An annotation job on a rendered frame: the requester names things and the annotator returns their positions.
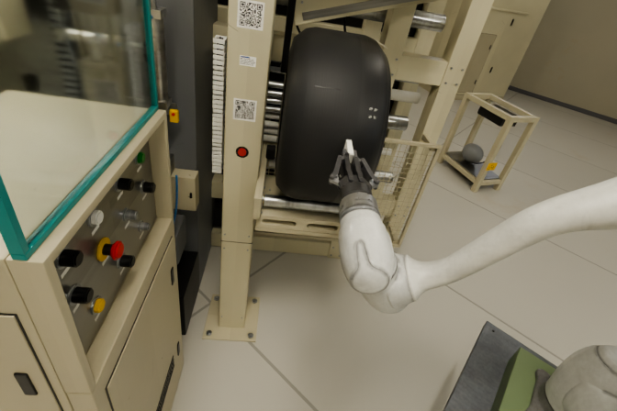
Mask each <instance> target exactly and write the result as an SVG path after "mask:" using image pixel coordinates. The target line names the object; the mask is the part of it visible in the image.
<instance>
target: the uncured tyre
mask: <svg viewBox="0 0 617 411"><path fill-rule="evenodd" d="M315 85H318V86H325V87H331V88H337V89H341V91H340V90H334V89H328V88H321V87H315ZM390 99H391V75H390V67H389V63H388V59H387V56H386V54H385V52H383V50H382V49H381V47H380V46H379V44H378V43H377V41H376V40H375V39H372V38H370V37H368V36H366V35H361V34H355V33H350V32H344V31H339V30H333V29H327V28H318V27H314V28H305V29H304V30H303V31H301V32H300V33H299V34H297V35H296V36H295V37H294V38H293V41H292V45H291V48H290V51H289V54H288V60H287V66H286V79H285V87H284V94H283V102H282V109H281V117H280V125H279V133H278V141H277V150H276V159H275V183H276V185H277V187H278V188H279V189H280V190H281V191H282V192H283V193H284V195H286V196H289V197H291V198H294V199H301V200H309V201H318V202H327V203H335V204H339V203H340V202H341V196H340V191H339V189H338V188H337V185H336V184H334V183H333V184H328V181H329V178H330V175H331V174H332V173H333V171H334V168H335V164H336V161H337V158H338V155H342V150H343V149H344V145H345V141H346V140H347V139H351V140H352V144H353V149H354V150H356V152H357V156H358V158H359V159H361V158H364V159H365V160H366V162H367V164H368V165H369V167H370V169H371V171H372V172H373V174H375V172H376V168H377V165H378V163H379V160H380V157H381V153H382V150H383V147H384V142H385V138H386V134H387V124H388V118H389V110H390ZM369 106H378V115H377V121H373V120H367V114H368V107H369Z"/></svg>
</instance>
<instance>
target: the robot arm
mask: <svg viewBox="0 0 617 411"><path fill-rule="evenodd" d="M341 163H342V167H343V173H344V177H343V178H342V179H341V180H340V181H339V177H338V172H339V169H340V166H341ZM350 163H351V164H352V165H350ZM351 166H353V172H352V171H351ZM363 175H364V177H365V178H363ZM333 183H334V184H336V185H337V188H338V189H339V191H340V196H341V202H340V206H339V215H340V225H341V226H340V230H339V252H340V259H341V264H342V269H343V272H344V274H345V277H346V279H347V281H348V282H349V284H350V285H351V286H352V288H353V289H354V290H355V291H357V292H359V293H361V294H362V295H363V297H364V298H365V300H366V301H367V302H368V303H369V304H370V305H371V306H372V307H373V308H374V309H376V310H378V311H380V312H382V313H385V314H396V313H398V312H400V311H401V310H403V309H404V308H405V307H406V306H407V305H408V304H410V303H412V302H415V301H418V299H419V297H420V296H421V294H422V293H424V292H426V291H428V290H431V289H434V288H437V287H441V286H445V285H447V284H450V283H455V282H457V281H460V280H462V279H464V278H466V277H467V276H470V275H472V274H474V273H476V272H479V271H481V270H483V269H485V268H487V267H488V266H490V265H492V264H494V263H496V262H498V261H501V260H503V259H505V258H507V257H510V256H511V255H513V254H515V253H517V252H519V251H521V250H524V249H526V248H528V247H530V246H532V245H533V244H536V243H538V242H540V241H543V240H545V239H549V238H551V237H554V236H558V235H561V234H565V233H569V232H575V231H582V230H610V229H617V176H616V177H613V178H611V179H609V180H606V181H603V182H600V183H595V184H593V185H590V186H587V187H584V188H580V189H577V190H575V191H571V192H568V193H565V194H561V195H558V196H555V197H552V198H549V199H547V200H544V201H542V202H540V203H537V204H535V205H532V206H530V207H528V208H525V209H523V210H522V211H521V212H519V213H517V214H515V215H513V216H512V217H509V218H508V219H506V220H504V221H503V222H501V223H500V224H498V225H496V226H495V227H494V228H492V229H491V230H489V231H487V232H486V233H484V234H483V235H481V236H479V237H478V238H476V239H474V240H473V241H471V242H469V243H468V244H466V245H465V246H464V247H462V248H461V249H459V250H457V251H455V252H454V253H452V254H450V255H448V256H446V257H444V258H441V259H439V260H436V261H416V260H414V259H412V258H411V257H410V256H409V255H404V254H398V253H395V252H394V250H393V246H392V242H391V239H390V236H389V234H388V233H387V229H386V227H385V225H384V224H383V222H382V220H381V216H380V213H379V209H378V205H377V201H376V199H375V198H374V197H373V195H372V189H374V190H376V189H377V187H378V186H379V183H380V181H379V180H378V179H377V178H376V177H375V176H374V174H373V172H372V171H371V169H370V167H369V165H368V164H367V162H366V160H365V159H364V158H361V159H359V158H358V156H357V152H356V150H354V149H353V144H352V140H351V139H347V140H346V141H345V145H344V149H343V150H342V155H338V158H337V161H336V164H335V168H334V171H333V173H332V174H331V175H330V178H329V181H328V184H333ZM525 411H617V347H616V346H612V345H591V346H587V347H585V348H582V349H580V350H577V351H575V352H573V353H572V354H571V355H569V356H568V357H567V358H566V359H565V360H564V361H563V362H562V363H561V364H560V365H559V366H558V367H557V368H556V369H555V371H554V372H553V373H552V375H550V374H549V373H548V372H546V371H545V370H543V369H537V370H536V372H535V385H534V388H533V394H532V398H531V402H530V405H529V407H528V408H527V409H526V410H525Z"/></svg>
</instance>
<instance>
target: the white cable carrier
mask: <svg viewBox="0 0 617 411"><path fill-rule="evenodd" d="M213 43H214V44H213V48H215V49H214V50H213V53H215V54H213V59H214V60H213V64H214V65H213V69H214V71H213V74H214V75H213V85H212V89H214V90H213V100H212V103H213V105H212V108H213V114H212V116H213V117H212V121H213V122H212V126H213V127H212V129H213V130H212V134H213V135H212V138H213V139H212V146H213V147H212V149H213V151H212V172H215V173H221V172H222V169H223V160H224V159H223V157H224V125H225V123H224V121H225V106H224V105H225V98H226V96H225V94H226V92H225V90H226V87H225V86H226V73H225V71H226V67H227V63H226V61H227V58H226V57H227V52H226V51H227V37H225V36H219V35H216V37H215V38H213Z"/></svg>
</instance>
